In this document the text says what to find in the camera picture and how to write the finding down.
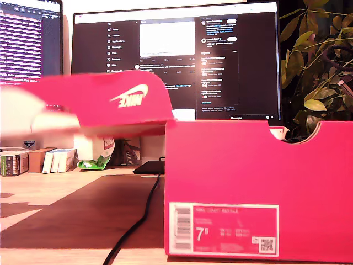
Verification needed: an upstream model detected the red Nike shoebox with lid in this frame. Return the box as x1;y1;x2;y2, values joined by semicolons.
0;69;353;263

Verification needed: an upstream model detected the dark patterned box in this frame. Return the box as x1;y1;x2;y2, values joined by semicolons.
114;137;141;166

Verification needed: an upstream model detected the white small box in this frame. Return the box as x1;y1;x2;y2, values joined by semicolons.
57;149;77;173
51;150;66;173
42;150;57;174

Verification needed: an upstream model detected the brown cardboard box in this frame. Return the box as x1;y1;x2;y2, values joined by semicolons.
28;147;57;174

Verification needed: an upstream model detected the green printed box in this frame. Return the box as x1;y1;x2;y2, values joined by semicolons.
0;150;30;177

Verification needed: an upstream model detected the black flat monitor base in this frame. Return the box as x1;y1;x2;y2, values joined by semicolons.
133;160;166;176

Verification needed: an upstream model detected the green and white snack bag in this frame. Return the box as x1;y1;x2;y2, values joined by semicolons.
76;135;115;171

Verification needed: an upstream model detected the wide computer monitor dark screen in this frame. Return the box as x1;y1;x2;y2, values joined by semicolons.
71;1;282;127

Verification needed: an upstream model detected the green leafy potted plant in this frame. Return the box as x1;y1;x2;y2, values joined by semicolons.
279;0;353;144

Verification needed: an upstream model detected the computer monitor with purple text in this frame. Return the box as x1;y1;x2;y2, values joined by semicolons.
0;0;64;111

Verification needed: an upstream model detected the black cable on table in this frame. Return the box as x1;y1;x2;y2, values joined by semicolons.
102;156;166;265

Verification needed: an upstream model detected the dark looping arm cable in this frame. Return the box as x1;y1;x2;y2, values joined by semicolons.
322;45;353;70

